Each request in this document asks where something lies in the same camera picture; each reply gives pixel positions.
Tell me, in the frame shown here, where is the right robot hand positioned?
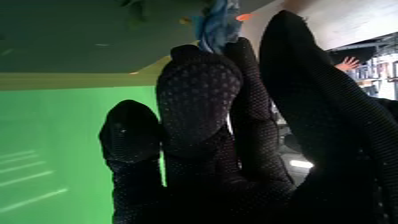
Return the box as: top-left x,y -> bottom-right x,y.
98,9 -> 398,224

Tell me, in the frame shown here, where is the blue flower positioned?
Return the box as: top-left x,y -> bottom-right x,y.
192,0 -> 243,54

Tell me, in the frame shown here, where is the person's hand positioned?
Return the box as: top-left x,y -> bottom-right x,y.
332,55 -> 362,73

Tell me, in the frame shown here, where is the dark mat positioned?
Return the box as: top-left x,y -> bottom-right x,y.
0,0 -> 277,75

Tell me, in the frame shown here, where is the white sheet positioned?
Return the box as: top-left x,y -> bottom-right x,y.
238,0 -> 398,52

